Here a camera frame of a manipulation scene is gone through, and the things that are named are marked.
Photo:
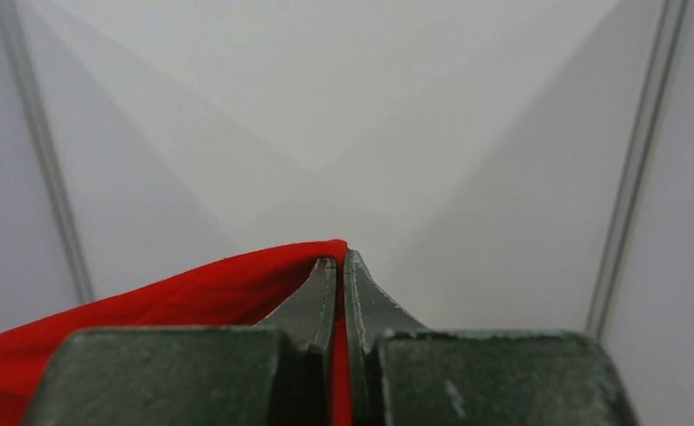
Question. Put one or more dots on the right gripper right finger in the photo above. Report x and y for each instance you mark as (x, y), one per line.
(403, 373)

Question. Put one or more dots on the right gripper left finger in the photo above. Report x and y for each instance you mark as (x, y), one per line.
(276, 372)

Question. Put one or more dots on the red t shirt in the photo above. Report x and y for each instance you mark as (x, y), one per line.
(238, 290)

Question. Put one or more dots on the right aluminium corner post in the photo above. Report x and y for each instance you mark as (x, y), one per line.
(642, 136)

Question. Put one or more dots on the aluminium corner post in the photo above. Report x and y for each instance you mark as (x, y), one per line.
(642, 136)
(27, 86)

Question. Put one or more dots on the left aluminium corner post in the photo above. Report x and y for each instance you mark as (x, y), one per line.
(27, 86)

